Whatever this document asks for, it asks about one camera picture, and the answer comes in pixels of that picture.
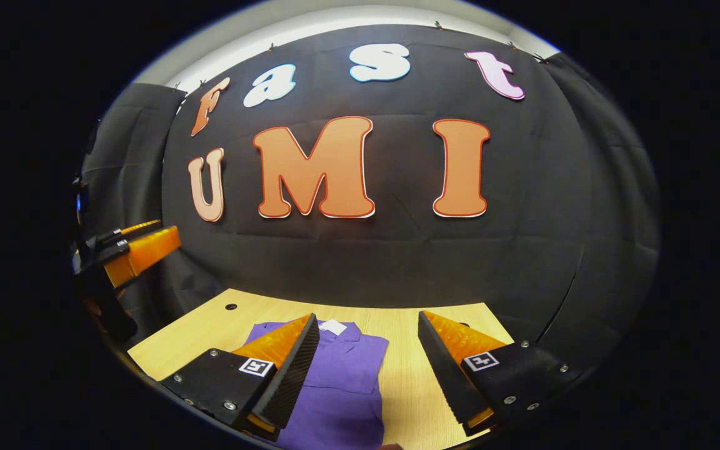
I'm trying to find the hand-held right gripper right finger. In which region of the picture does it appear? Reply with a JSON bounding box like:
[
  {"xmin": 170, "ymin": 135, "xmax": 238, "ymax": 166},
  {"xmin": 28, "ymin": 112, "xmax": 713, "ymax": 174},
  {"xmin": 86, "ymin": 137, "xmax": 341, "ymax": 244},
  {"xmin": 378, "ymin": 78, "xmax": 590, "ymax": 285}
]
[{"xmin": 418, "ymin": 311, "xmax": 579, "ymax": 437}]

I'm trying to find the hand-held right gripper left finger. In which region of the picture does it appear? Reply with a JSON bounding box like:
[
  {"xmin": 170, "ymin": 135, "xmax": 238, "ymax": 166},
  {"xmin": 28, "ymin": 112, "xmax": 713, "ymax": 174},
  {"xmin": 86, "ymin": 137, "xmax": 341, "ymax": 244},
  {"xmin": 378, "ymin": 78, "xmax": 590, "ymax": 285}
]
[{"xmin": 159, "ymin": 312, "xmax": 321, "ymax": 442}]

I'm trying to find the purple shirt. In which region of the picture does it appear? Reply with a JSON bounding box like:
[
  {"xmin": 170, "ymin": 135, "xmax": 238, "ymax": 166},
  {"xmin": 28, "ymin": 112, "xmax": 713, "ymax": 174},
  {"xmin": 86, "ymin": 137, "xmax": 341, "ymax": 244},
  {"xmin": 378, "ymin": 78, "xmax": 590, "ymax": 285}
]
[{"xmin": 244, "ymin": 319, "xmax": 390, "ymax": 450}]

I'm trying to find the black backdrop cloth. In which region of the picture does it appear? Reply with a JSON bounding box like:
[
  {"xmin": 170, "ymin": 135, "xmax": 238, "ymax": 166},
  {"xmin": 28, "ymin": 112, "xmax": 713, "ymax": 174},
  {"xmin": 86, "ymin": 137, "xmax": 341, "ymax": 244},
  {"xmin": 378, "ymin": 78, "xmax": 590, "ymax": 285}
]
[{"xmin": 79, "ymin": 24, "xmax": 661, "ymax": 369}]

